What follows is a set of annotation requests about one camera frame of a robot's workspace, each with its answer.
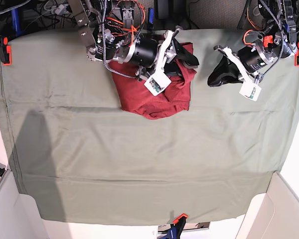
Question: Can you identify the left blue clamp handle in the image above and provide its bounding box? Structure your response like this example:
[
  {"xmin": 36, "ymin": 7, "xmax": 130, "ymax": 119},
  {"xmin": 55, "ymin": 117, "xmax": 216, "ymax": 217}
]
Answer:
[{"xmin": 10, "ymin": 8, "xmax": 23, "ymax": 37}]

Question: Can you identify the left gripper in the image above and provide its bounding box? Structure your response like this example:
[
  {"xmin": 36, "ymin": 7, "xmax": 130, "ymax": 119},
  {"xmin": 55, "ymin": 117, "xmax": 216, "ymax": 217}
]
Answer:
[{"xmin": 207, "ymin": 44, "xmax": 261, "ymax": 87}]

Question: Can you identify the black power adapter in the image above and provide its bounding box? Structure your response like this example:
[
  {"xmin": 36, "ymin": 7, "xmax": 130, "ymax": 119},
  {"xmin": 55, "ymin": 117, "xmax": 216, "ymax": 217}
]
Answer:
[{"xmin": 154, "ymin": 0, "xmax": 169, "ymax": 20}]

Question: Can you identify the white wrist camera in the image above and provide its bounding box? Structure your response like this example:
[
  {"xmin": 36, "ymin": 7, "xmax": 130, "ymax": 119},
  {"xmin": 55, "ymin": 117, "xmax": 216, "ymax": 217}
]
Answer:
[
  {"xmin": 144, "ymin": 72, "xmax": 171, "ymax": 96},
  {"xmin": 239, "ymin": 82, "xmax": 262, "ymax": 102}
]

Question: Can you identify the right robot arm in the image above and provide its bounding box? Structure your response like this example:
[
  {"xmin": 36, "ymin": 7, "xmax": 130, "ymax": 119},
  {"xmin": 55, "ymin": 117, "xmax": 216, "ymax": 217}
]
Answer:
[{"xmin": 68, "ymin": 0, "xmax": 199, "ymax": 81}]

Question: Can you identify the red long-sleeve T-shirt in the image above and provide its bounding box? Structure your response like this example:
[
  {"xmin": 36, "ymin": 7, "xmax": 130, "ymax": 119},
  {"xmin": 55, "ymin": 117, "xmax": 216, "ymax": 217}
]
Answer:
[{"xmin": 107, "ymin": 33, "xmax": 198, "ymax": 120}]

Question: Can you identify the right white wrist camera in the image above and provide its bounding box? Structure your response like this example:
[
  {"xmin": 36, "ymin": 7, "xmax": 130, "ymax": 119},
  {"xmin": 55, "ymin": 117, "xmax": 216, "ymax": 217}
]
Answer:
[{"xmin": 144, "ymin": 72, "xmax": 171, "ymax": 96}]

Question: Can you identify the bottom orange black clamp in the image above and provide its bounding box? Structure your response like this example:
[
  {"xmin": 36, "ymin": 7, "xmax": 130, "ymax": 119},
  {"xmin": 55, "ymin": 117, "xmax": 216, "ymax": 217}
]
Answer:
[{"xmin": 161, "ymin": 213, "xmax": 188, "ymax": 239}]

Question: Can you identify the top centre blue clamp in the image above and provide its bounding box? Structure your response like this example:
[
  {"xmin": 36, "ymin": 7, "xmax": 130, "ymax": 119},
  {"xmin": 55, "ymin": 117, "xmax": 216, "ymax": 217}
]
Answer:
[{"xmin": 148, "ymin": 7, "xmax": 154, "ymax": 32}]

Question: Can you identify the left orange black clamp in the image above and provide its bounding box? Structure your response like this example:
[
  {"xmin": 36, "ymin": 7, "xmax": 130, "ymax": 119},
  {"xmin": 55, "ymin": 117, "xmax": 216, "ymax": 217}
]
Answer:
[{"xmin": 0, "ymin": 36, "xmax": 12, "ymax": 66}]

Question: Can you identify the blue clamp handle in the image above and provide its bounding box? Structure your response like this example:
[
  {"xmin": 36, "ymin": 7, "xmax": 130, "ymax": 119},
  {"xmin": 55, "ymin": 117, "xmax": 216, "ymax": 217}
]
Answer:
[
  {"xmin": 283, "ymin": 20, "xmax": 292, "ymax": 34},
  {"xmin": 10, "ymin": 8, "xmax": 23, "ymax": 37}
]

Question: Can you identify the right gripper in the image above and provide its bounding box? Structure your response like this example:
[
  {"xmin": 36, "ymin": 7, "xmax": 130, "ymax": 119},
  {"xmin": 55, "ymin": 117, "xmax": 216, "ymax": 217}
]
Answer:
[{"xmin": 153, "ymin": 30, "xmax": 199, "ymax": 80}]

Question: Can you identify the green table cloth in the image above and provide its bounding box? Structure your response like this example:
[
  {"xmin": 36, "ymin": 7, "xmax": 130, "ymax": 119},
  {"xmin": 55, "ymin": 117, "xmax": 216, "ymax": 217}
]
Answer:
[{"xmin": 0, "ymin": 29, "xmax": 299, "ymax": 226}]

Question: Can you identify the right blue clamp handle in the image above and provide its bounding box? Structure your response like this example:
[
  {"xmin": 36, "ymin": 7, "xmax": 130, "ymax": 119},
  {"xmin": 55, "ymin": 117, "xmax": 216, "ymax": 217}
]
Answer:
[{"xmin": 283, "ymin": 20, "xmax": 292, "ymax": 34}]

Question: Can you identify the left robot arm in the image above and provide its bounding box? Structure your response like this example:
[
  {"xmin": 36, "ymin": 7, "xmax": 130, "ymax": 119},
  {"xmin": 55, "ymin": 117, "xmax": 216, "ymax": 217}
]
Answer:
[{"xmin": 207, "ymin": 0, "xmax": 298, "ymax": 87}]

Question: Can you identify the metal table leg bracket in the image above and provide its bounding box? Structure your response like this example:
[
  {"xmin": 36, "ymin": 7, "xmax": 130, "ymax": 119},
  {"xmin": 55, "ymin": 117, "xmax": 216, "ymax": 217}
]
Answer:
[{"xmin": 121, "ymin": 0, "xmax": 135, "ymax": 29}]

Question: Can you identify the white box right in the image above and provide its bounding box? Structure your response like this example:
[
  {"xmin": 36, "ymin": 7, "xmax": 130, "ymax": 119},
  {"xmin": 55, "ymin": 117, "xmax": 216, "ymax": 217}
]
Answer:
[{"xmin": 236, "ymin": 172, "xmax": 299, "ymax": 239}]

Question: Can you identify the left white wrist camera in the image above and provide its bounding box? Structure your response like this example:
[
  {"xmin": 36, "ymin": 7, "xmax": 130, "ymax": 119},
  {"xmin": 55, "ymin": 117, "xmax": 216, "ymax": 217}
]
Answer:
[{"xmin": 239, "ymin": 82, "xmax": 262, "ymax": 102}]

